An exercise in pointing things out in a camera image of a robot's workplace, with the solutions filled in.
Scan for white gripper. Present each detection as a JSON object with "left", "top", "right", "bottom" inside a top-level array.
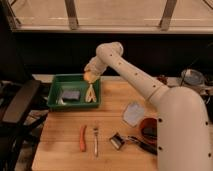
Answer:
[{"left": 84, "top": 56, "right": 107, "bottom": 77}]

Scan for yellow red apple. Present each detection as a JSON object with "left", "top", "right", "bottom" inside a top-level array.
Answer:
[{"left": 84, "top": 72, "right": 98, "bottom": 83}]

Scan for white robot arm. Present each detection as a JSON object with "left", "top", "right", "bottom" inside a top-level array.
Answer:
[{"left": 85, "top": 42, "right": 213, "bottom": 171}]

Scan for green plastic tray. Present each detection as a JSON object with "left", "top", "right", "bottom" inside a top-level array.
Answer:
[{"left": 47, "top": 74, "right": 101, "bottom": 110}]

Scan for beige wooden tongs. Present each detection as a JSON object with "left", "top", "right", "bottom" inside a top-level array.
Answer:
[{"left": 85, "top": 84, "right": 97, "bottom": 103}]

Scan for blue sponge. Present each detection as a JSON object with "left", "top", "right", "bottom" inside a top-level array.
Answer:
[{"left": 61, "top": 90, "right": 80, "bottom": 101}]

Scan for light blue cloth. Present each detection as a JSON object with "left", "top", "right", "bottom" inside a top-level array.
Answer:
[{"left": 123, "top": 102, "right": 144, "bottom": 127}]

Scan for silver fork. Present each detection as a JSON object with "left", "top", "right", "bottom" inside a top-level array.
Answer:
[{"left": 93, "top": 127, "right": 99, "bottom": 157}]

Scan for orange bowl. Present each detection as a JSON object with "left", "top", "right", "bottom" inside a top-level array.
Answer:
[{"left": 139, "top": 118, "right": 157, "bottom": 145}]

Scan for orange carrot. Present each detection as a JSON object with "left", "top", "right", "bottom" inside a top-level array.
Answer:
[{"left": 79, "top": 125, "right": 87, "bottom": 152}]

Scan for black block in bowl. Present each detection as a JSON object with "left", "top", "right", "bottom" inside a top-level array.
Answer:
[{"left": 142, "top": 128, "right": 157, "bottom": 139}]

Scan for black office chair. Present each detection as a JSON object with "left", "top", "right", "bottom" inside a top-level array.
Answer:
[{"left": 0, "top": 80, "right": 47, "bottom": 171}]

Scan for metal peeler with black handle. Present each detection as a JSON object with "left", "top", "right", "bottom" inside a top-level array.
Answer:
[{"left": 109, "top": 133, "right": 157, "bottom": 155}]

